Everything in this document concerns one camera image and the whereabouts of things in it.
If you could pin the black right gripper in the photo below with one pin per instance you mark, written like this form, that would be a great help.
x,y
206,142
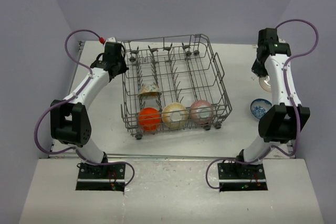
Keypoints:
x,y
258,71

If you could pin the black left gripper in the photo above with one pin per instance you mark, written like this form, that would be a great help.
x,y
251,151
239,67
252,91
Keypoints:
x,y
124,67

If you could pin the beige white bowl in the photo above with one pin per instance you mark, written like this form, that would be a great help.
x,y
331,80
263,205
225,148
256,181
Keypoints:
x,y
264,82

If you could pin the blue patterned bowl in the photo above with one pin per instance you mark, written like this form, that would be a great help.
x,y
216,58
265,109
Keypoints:
x,y
259,107

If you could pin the grey wire dish rack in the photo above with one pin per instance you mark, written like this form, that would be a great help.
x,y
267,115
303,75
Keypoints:
x,y
186,69

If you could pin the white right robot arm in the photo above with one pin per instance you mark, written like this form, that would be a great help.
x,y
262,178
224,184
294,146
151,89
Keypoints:
x,y
287,116

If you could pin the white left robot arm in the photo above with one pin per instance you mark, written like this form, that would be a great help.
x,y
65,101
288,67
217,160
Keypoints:
x,y
69,120

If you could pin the floral white bowl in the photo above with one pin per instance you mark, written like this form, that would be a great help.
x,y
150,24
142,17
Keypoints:
x,y
149,91

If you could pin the orange bowl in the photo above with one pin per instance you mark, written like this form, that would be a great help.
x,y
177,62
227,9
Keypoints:
x,y
149,119

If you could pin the yellow rimmed white bowl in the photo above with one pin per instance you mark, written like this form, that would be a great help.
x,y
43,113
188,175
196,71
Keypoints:
x,y
174,115

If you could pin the pink rimmed white bowl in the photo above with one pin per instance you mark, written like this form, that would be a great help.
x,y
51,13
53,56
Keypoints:
x,y
201,112

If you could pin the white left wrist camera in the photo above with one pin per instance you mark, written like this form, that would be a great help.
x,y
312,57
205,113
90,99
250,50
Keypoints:
x,y
111,39

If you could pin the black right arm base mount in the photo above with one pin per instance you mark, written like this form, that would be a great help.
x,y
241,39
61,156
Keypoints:
x,y
237,177

